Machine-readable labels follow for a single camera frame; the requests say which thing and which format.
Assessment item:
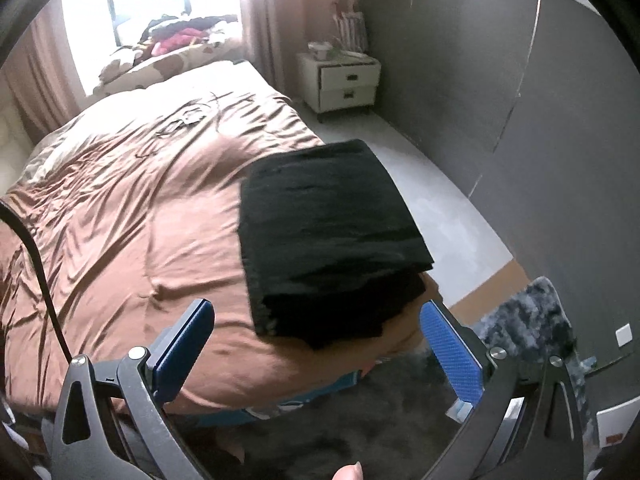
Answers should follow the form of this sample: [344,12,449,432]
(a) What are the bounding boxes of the black pants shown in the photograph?
[239,140,434,350]

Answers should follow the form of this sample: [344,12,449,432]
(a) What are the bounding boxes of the person's right hand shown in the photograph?
[332,462,363,480]

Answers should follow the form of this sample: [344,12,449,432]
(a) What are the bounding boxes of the grey fluffy rug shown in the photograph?
[216,276,593,479]

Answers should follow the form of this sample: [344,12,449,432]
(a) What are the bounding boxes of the brown bed blanket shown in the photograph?
[1,62,423,416]

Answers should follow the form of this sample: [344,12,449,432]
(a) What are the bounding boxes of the cow print pillow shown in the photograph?
[92,37,243,99]

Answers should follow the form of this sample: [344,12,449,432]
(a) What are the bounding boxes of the white nightstand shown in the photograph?
[296,53,382,122]

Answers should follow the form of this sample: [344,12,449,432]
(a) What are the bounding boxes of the clothes pile by window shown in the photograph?
[139,15,242,56]

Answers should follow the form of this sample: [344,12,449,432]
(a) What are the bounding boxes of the white bowl on nightstand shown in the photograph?
[307,41,334,61]

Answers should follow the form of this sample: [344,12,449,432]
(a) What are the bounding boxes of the brown curtain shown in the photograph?
[241,0,355,99]

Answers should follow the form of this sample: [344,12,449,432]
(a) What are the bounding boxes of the white wall socket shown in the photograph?
[615,323,634,348]

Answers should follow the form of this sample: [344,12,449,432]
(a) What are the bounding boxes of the black cord on bed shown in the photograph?
[154,90,262,139]

